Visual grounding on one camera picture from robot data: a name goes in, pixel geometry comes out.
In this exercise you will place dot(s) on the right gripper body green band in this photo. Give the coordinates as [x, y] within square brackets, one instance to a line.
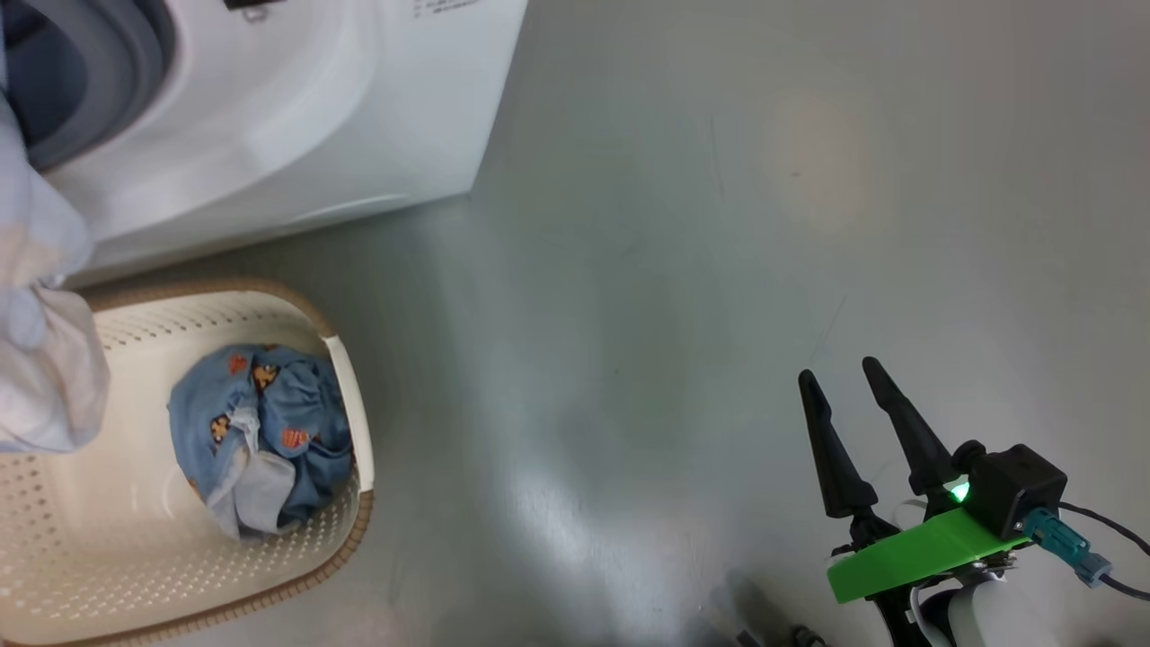
[916, 548]

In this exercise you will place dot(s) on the white front-load washing machine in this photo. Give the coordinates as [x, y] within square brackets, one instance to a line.
[314, 117]

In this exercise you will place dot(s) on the pale blue white garment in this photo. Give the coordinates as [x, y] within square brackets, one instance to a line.
[45, 359]

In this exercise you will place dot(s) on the blue garment with orange prints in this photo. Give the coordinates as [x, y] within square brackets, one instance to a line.
[296, 404]

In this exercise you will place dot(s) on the cream perforated laundry basket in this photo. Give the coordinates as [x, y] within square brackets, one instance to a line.
[108, 539]

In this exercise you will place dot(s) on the blurry black object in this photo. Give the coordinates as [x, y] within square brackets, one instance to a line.
[252, 4]

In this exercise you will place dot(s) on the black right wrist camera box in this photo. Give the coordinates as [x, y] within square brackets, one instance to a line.
[1020, 485]

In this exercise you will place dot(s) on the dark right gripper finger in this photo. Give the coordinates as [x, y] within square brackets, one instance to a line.
[837, 467]
[916, 449]

